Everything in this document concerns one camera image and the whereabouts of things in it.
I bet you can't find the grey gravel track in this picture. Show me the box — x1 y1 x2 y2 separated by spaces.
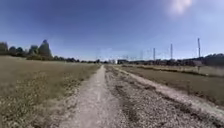
49 64 224 128

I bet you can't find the row of trees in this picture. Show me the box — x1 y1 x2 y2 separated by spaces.
117 53 224 67
0 39 109 65

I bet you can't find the dry grass field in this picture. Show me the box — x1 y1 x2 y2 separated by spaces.
0 55 102 128
114 64 224 108

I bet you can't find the tall pole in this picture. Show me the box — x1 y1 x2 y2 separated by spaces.
197 37 202 60

